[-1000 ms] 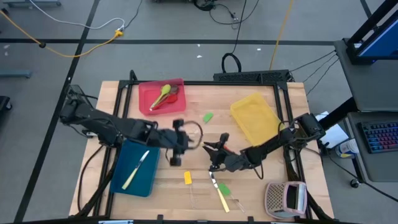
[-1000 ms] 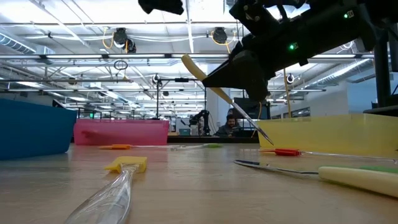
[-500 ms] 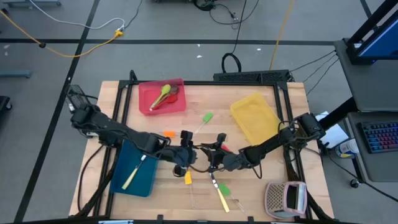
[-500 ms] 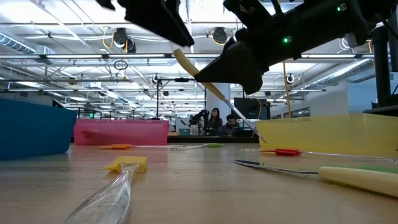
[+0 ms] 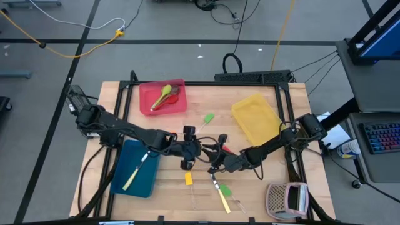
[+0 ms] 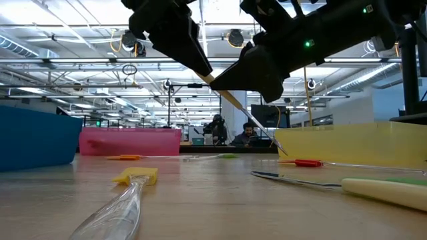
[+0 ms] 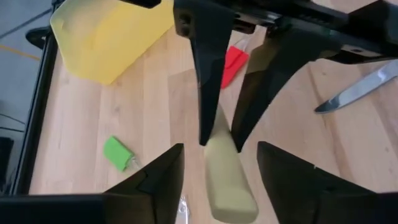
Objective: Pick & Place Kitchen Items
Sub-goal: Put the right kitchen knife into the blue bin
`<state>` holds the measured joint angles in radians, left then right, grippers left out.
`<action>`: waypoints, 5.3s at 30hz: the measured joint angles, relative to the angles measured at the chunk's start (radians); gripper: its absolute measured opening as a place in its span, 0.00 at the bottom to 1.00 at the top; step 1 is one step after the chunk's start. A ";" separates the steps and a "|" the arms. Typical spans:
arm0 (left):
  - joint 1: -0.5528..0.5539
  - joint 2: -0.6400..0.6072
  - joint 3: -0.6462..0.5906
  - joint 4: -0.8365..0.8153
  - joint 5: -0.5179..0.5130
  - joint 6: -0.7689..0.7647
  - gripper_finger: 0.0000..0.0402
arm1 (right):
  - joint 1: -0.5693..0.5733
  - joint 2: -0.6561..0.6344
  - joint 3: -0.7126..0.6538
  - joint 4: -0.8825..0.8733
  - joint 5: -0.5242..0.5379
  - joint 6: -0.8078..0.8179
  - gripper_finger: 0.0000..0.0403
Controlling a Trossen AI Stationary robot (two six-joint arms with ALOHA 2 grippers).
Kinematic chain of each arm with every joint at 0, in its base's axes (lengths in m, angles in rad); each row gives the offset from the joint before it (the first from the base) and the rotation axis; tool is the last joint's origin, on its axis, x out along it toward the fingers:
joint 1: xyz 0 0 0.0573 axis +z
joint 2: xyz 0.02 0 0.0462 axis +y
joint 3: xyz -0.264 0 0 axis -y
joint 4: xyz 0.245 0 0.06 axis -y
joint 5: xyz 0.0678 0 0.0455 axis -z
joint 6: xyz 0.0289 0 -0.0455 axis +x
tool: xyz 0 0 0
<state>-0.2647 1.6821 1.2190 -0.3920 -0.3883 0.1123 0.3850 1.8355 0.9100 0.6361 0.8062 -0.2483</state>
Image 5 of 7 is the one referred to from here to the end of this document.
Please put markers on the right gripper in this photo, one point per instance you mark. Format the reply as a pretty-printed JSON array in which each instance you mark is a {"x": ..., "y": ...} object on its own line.
[{"x": 228, "y": 162}]

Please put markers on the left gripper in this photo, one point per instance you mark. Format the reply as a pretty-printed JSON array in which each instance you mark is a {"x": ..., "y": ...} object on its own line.
[{"x": 187, "y": 149}]

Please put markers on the yellow plastic bin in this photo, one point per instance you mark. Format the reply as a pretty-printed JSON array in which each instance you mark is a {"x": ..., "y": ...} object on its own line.
[{"x": 253, "y": 115}]

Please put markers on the brown wooden spoon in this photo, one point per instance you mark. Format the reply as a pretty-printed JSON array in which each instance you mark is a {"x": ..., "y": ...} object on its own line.
[{"x": 176, "y": 90}]

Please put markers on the green silicone spoon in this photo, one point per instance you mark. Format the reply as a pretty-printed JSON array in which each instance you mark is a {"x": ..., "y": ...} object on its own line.
[{"x": 166, "y": 90}]

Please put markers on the red plastic bin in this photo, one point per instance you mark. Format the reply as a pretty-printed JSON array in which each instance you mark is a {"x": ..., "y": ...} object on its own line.
[{"x": 148, "y": 100}]

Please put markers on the blue plastic bin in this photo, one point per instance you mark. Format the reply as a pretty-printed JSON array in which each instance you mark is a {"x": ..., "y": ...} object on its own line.
[{"x": 125, "y": 162}]

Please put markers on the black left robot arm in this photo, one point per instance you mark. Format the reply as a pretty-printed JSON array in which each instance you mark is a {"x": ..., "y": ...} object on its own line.
[{"x": 131, "y": 129}]

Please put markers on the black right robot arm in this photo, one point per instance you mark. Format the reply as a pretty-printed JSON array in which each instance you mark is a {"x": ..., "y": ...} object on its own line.
[{"x": 275, "y": 143}]

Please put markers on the pink box grater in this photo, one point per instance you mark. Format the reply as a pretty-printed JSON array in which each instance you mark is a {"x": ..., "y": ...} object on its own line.
[{"x": 276, "y": 198}]

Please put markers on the black power strip box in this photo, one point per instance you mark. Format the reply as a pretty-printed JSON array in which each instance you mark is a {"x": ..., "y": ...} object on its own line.
[{"x": 250, "y": 76}]

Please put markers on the white paper sheet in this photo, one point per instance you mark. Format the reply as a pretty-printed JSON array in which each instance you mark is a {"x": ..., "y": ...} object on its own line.
[{"x": 337, "y": 136}]

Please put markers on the white can blue label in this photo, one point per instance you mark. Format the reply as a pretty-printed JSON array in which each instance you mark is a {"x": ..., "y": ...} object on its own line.
[{"x": 350, "y": 149}]

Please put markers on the black mesh power supply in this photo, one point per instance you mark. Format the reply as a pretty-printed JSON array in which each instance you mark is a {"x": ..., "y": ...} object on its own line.
[{"x": 75, "y": 95}]

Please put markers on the black caster wheel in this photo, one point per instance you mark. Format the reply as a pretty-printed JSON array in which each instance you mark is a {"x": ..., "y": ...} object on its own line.
[{"x": 356, "y": 184}]

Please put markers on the grey desk top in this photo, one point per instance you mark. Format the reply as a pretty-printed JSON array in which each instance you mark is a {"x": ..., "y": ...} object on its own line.
[{"x": 368, "y": 87}]

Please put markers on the grey keyboard tray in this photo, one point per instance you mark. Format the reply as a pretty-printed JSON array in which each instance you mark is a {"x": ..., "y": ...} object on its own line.
[{"x": 381, "y": 168}]

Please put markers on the backlit black keyboard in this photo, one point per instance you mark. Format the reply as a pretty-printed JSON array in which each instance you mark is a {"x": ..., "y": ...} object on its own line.
[{"x": 382, "y": 137}]

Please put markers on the black monitor blue screen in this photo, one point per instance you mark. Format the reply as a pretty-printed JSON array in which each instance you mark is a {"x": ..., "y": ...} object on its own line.
[{"x": 384, "y": 43}]

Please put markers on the grey metal floor bar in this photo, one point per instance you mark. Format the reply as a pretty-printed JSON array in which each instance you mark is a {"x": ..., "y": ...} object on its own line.
[
  {"x": 15, "y": 74},
  {"x": 31, "y": 3}
]

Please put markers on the black metal table frame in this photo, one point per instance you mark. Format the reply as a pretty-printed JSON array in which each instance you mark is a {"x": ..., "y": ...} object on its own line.
[{"x": 203, "y": 83}]

